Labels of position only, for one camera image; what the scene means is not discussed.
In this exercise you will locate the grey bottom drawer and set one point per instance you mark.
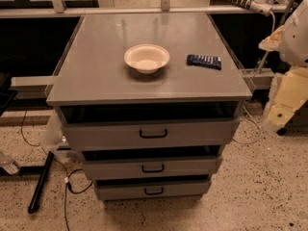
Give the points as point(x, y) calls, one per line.
point(152, 190)

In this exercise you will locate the grey drawer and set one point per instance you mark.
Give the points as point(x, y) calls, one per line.
point(147, 168)
point(150, 134)
point(152, 190)

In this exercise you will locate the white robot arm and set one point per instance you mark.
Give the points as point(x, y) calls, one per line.
point(291, 42)

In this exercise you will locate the grey top drawer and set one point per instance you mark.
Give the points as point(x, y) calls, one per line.
point(150, 134)

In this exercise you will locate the grey drawer cabinet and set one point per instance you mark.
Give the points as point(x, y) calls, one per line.
point(95, 84)

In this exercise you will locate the grey middle drawer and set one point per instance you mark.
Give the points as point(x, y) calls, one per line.
point(147, 168)

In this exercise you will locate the white paper bowl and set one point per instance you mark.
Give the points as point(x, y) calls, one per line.
point(146, 58)

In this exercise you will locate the dark blue snack packet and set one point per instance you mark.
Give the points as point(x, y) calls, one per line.
point(204, 61)

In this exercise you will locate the white power strip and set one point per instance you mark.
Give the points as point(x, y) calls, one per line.
point(259, 6)

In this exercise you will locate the black floor bar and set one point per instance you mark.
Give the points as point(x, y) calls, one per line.
point(33, 207)

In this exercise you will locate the clear plastic bottle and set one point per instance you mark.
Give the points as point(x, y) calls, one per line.
point(9, 164)

